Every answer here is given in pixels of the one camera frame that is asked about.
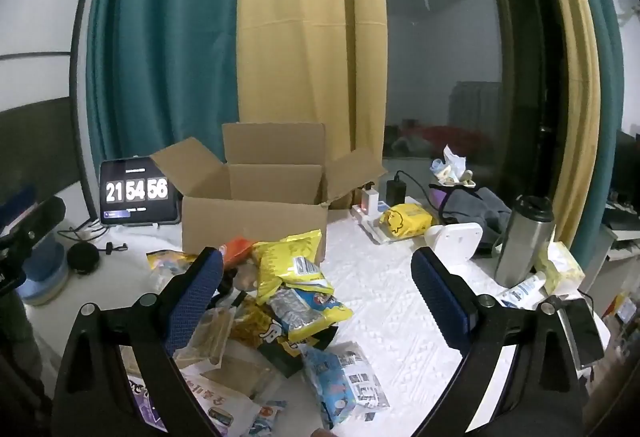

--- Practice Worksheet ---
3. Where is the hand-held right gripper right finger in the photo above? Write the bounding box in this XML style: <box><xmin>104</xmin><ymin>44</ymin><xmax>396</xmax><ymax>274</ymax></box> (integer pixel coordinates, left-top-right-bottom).
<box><xmin>411</xmin><ymin>246</ymin><xmax>586</xmax><ymax>437</ymax></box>

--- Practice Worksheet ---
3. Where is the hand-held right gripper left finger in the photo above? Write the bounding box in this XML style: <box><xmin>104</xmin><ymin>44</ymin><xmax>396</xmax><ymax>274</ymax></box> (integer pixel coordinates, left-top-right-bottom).
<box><xmin>50</xmin><ymin>246</ymin><xmax>225</xmax><ymax>437</ymax></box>

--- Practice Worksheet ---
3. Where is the black and yellow snack packet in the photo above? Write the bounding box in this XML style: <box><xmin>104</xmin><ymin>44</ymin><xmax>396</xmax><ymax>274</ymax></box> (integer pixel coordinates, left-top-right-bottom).
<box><xmin>232</xmin><ymin>297</ymin><xmax>338</xmax><ymax>378</ymax></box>

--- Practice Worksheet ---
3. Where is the brown cardboard box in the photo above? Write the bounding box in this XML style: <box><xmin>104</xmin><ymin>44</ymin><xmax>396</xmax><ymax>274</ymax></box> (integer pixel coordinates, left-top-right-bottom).
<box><xmin>150</xmin><ymin>122</ymin><xmax>388</xmax><ymax>265</ymax></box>

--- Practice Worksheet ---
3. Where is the white packet with orange print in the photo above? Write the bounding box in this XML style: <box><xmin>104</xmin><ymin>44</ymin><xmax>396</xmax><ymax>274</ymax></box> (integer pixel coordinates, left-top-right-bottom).
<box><xmin>180</xmin><ymin>362</ymin><xmax>261</xmax><ymax>437</ymax></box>

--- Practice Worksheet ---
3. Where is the light blue snack packet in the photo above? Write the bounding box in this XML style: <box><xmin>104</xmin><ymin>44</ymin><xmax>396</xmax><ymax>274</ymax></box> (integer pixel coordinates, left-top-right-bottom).
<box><xmin>300</xmin><ymin>341</ymin><xmax>391</xmax><ymax>428</ymax></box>

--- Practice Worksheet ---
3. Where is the clear plastic snack packet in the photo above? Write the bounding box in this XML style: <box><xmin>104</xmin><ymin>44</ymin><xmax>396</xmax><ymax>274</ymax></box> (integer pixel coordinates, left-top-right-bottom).
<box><xmin>175</xmin><ymin>307</ymin><xmax>236</xmax><ymax>368</ymax></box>

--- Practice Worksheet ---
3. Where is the small yellow snack packet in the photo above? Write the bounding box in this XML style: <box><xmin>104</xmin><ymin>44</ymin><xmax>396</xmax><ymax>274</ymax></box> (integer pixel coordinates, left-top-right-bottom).
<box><xmin>146</xmin><ymin>249</ymin><xmax>198</xmax><ymax>275</ymax></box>

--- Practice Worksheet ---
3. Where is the blue bowl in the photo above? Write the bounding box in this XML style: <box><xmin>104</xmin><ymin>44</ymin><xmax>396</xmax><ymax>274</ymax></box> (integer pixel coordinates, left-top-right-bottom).
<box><xmin>20</xmin><ymin>237</ymin><xmax>71</xmax><ymax>307</ymax></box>

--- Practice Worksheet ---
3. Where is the black round puck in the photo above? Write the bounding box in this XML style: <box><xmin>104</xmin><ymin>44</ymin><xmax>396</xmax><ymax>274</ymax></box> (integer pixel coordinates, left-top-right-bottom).
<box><xmin>67</xmin><ymin>243</ymin><xmax>101</xmax><ymax>275</ymax></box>

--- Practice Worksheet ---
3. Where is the orange snack packet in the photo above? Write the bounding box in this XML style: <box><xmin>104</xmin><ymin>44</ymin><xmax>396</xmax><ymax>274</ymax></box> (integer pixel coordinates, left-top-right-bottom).
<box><xmin>220</xmin><ymin>237</ymin><xmax>261</xmax><ymax>268</ymax></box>

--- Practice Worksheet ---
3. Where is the white tube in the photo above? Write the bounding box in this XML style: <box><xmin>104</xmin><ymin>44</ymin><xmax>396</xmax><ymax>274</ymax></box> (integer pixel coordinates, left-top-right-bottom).
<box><xmin>496</xmin><ymin>273</ymin><xmax>548</xmax><ymax>310</ymax></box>

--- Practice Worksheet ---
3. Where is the yellow crumpled bag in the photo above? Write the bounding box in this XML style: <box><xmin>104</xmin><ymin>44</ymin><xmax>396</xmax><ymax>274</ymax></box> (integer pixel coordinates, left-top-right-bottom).
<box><xmin>378</xmin><ymin>203</ymin><xmax>433</xmax><ymax>240</ymax></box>

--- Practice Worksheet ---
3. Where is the yellow chips packet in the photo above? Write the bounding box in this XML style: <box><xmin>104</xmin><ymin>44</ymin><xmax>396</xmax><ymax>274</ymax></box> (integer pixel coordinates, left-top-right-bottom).
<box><xmin>251</xmin><ymin>229</ymin><xmax>335</xmax><ymax>305</ymax></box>

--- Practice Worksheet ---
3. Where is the clear biscuit packet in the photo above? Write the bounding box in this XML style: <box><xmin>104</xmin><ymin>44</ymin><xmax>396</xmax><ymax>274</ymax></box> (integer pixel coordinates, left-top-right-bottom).
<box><xmin>220</xmin><ymin>352</ymin><xmax>276</xmax><ymax>398</ymax></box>

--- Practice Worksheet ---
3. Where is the stainless steel thermos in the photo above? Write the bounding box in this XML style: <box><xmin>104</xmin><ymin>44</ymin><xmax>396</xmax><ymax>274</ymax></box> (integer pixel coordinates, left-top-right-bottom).
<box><xmin>494</xmin><ymin>194</ymin><xmax>556</xmax><ymax>288</ymax></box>

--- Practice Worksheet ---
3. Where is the grey cloth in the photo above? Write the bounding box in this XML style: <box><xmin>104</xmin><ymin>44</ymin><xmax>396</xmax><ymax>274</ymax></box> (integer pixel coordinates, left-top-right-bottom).
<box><xmin>442</xmin><ymin>187</ymin><xmax>513</xmax><ymax>253</ymax></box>

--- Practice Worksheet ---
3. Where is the white power strip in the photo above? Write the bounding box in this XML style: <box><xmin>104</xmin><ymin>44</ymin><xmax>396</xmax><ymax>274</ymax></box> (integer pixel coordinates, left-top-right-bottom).
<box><xmin>350</xmin><ymin>202</ymin><xmax>396</xmax><ymax>245</ymax></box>

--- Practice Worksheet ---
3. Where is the purple bag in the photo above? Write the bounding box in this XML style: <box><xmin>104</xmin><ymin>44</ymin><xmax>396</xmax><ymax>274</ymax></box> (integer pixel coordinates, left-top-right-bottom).
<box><xmin>428</xmin><ymin>181</ymin><xmax>481</xmax><ymax>223</ymax></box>

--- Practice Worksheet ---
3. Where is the black tablet clock display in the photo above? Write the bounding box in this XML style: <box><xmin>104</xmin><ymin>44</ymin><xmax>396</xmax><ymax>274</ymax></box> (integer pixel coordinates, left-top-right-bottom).
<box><xmin>98</xmin><ymin>156</ymin><xmax>182</xmax><ymax>225</ymax></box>

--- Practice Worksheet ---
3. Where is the yellow and blue snack packet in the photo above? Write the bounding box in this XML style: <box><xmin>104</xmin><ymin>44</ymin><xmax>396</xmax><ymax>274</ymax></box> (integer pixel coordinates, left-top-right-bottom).
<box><xmin>267</xmin><ymin>284</ymin><xmax>353</xmax><ymax>343</ymax></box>

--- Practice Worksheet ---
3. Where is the black charger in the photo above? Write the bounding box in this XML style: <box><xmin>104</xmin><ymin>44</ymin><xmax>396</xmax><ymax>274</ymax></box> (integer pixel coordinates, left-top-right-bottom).
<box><xmin>386</xmin><ymin>177</ymin><xmax>407</xmax><ymax>205</ymax></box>

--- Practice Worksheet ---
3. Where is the purple snack packet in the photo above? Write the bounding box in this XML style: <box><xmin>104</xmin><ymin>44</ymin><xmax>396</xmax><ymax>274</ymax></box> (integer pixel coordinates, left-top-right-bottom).
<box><xmin>122</xmin><ymin>367</ymin><xmax>171</xmax><ymax>433</ymax></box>

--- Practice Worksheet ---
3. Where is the pale yellow tissue pack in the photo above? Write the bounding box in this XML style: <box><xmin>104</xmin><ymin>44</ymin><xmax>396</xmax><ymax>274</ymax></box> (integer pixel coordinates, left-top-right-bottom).
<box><xmin>537</xmin><ymin>239</ymin><xmax>586</xmax><ymax>298</ymax></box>

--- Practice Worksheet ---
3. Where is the small blue white packet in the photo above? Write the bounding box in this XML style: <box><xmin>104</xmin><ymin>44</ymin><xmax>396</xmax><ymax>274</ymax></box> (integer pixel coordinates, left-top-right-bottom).
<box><xmin>247</xmin><ymin>399</ymin><xmax>288</xmax><ymax>435</ymax></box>

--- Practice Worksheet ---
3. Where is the black phone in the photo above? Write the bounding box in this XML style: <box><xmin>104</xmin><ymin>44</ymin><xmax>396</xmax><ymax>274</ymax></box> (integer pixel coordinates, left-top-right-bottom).
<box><xmin>557</xmin><ymin>297</ymin><xmax>606</xmax><ymax>370</ymax></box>

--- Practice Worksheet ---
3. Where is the teal curtain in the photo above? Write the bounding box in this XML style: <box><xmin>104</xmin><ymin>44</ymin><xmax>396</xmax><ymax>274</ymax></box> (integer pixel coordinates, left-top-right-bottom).
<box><xmin>555</xmin><ymin>0</ymin><xmax>626</xmax><ymax>268</ymax></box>
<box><xmin>85</xmin><ymin>0</ymin><xmax>248</xmax><ymax>173</ymax></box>

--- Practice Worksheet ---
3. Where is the black electronic device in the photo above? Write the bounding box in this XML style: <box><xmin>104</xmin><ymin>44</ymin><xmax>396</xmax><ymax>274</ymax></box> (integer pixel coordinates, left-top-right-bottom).
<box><xmin>612</xmin><ymin>130</ymin><xmax>640</xmax><ymax>208</ymax></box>

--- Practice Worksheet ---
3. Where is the yellow curtain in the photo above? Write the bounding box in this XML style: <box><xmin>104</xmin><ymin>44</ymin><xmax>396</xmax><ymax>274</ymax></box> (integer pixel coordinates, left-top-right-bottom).
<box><xmin>236</xmin><ymin>0</ymin><xmax>390</xmax><ymax>210</ymax></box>
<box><xmin>527</xmin><ymin>0</ymin><xmax>601</xmax><ymax>243</ymax></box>

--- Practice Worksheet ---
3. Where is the black cable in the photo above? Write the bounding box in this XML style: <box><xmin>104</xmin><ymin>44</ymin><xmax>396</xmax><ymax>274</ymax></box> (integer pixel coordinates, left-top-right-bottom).
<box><xmin>57</xmin><ymin>224</ymin><xmax>128</xmax><ymax>254</ymax></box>

